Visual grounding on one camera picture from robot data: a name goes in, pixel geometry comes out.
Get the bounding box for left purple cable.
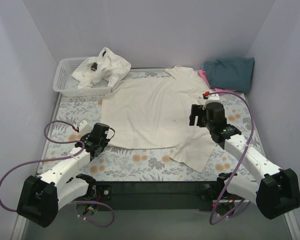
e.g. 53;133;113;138
0;120;116;228

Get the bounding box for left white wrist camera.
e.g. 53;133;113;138
76;120;93;136

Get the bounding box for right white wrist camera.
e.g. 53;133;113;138
202;91;221;106

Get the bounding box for teal folded t shirt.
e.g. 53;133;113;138
202;57;255;93

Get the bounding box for floral table mat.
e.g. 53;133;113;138
44;69;252;181

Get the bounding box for pink folded t shirt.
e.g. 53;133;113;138
198;69;236;93

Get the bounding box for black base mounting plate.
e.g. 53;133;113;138
76;181;224;212

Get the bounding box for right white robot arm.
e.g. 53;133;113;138
189;102;300;220

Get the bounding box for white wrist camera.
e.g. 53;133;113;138
202;91;221;106
76;120;93;136

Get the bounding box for white plastic laundry basket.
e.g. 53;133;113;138
53;57;112;97

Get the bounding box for cream t shirt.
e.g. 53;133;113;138
100;67;216;173

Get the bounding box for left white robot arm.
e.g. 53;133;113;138
16;121;112;228

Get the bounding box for white crumpled t shirt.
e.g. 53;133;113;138
71;47;131;89

